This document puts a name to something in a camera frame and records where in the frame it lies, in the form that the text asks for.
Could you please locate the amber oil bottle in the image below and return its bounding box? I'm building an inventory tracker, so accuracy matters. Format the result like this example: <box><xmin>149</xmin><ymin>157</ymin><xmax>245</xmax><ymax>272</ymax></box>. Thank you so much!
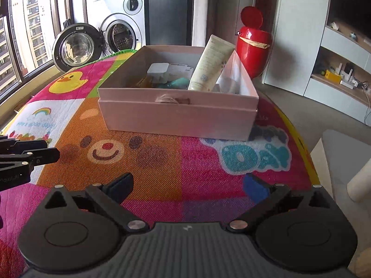
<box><xmin>134</xmin><ymin>75</ymin><xmax>154</xmax><ymax>88</ymax></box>

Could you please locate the white power adapter block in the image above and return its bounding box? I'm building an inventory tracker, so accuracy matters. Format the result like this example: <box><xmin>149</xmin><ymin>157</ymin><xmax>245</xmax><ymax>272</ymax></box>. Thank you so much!
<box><xmin>147</xmin><ymin>63</ymin><xmax>169</xmax><ymax>84</ymax></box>

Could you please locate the teal plastic tool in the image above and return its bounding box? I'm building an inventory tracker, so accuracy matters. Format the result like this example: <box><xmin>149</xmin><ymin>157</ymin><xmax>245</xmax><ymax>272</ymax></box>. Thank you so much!
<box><xmin>156</xmin><ymin>77</ymin><xmax>190</xmax><ymax>90</ymax></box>

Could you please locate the white product box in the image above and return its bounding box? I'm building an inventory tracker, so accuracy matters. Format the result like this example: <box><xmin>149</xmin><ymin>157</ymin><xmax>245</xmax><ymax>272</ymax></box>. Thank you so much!
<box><xmin>166</xmin><ymin>63</ymin><xmax>194</xmax><ymax>81</ymax></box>

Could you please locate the white cream tube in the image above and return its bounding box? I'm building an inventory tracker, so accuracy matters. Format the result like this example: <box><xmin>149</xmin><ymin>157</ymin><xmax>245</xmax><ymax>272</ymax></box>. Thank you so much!
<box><xmin>187</xmin><ymin>35</ymin><xmax>235</xmax><ymax>92</ymax></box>

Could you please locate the colourful cartoon play mat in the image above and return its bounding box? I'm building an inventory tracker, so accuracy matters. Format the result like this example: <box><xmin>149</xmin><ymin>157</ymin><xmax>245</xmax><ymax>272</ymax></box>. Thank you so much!
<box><xmin>1</xmin><ymin>50</ymin><xmax>318</xmax><ymax>277</ymax></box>

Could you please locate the washing machine door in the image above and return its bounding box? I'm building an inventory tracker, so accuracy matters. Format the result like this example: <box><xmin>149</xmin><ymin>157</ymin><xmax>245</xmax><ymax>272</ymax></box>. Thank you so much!
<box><xmin>52</xmin><ymin>23</ymin><xmax>104</xmax><ymax>72</ymax></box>

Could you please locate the yellow box on shelf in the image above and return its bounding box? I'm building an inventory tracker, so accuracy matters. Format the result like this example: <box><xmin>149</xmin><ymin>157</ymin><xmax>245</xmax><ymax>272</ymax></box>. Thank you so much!
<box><xmin>324</xmin><ymin>70</ymin><xmax>342</xmax><ymax>84</ymax></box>

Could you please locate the white tv shelf unit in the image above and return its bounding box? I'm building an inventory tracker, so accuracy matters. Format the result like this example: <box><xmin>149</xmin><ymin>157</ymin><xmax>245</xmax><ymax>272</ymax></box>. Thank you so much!
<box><xmin>304</xmin><ymin>19</ymin><xmax>370</xmax><ymax>126</ymax></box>

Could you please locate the pink cardboard box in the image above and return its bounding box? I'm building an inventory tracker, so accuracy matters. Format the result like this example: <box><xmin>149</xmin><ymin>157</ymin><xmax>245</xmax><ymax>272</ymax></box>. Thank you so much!
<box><xmin>97</xmin><ymin>45</ymin><xmax>259</xmax><ymax>141</ymax></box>

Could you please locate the white washing machine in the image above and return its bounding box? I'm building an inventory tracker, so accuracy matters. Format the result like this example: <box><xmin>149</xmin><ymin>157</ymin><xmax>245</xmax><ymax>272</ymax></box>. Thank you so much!
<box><xmin>88</xmin><ymin>0</ymin><xmax>148</xmax><ymax>56</ymax></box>

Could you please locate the red trash bin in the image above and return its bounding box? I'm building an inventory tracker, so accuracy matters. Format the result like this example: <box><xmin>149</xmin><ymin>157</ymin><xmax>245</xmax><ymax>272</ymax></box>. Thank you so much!
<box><xmin>237</xmin><ymin>6</ymin><xmax>273</xmax><ymax>79</ymax></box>

